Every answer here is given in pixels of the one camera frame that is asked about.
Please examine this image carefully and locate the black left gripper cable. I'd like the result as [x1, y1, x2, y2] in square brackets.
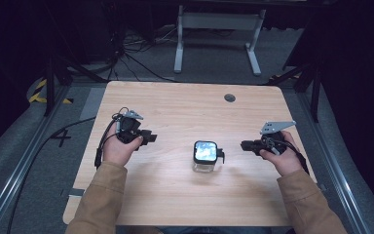
[93, 106, 131, 171]

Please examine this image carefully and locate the glass jar with black lid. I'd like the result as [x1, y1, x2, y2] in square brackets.
[192, 139, 226, 174]

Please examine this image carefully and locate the yellow black hazard tape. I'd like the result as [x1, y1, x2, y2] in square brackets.
[28, 78, 75, 105]

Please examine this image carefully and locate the person's right hand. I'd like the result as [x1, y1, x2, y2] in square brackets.
[259, 130, 304, 177]

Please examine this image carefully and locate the person's left hand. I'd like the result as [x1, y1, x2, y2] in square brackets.
[101, 124, 144, 168]

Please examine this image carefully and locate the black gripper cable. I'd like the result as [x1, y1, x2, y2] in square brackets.
[262, 135, 311, 176]
[93, 106, 131, 171]

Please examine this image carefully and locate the small grey tape strip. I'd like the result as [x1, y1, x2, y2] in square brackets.
[59, 187, 86, 198]

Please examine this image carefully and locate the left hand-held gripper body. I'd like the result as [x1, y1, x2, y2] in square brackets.
[114, 109, 145, 146]

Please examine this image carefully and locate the bundle of black floor cables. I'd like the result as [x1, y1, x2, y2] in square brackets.
[105, 23, 178, 83]

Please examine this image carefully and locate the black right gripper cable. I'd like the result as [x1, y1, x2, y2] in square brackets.
[262, 135, 311, 176]

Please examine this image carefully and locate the white metal stand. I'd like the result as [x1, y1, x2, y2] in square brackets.
[173, 4, 268, 77]

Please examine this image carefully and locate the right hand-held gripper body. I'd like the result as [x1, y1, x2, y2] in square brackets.
[259, 120, 297, 157]

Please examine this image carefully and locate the black floor tape mark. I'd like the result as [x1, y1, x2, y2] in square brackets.
[50, 129, 73, 148]

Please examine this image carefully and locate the grey floor tape patch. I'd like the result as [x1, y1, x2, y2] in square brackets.
[79, 87, 107, 122]

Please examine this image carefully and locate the aluminium floor rail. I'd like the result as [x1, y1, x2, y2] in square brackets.
[295, 91, 374, 234]
[0, 85, 71, 234]

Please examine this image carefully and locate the black tripod stand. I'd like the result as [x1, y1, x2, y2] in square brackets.
[266, 59, 323, 124]
[43, 53, 109, 118]

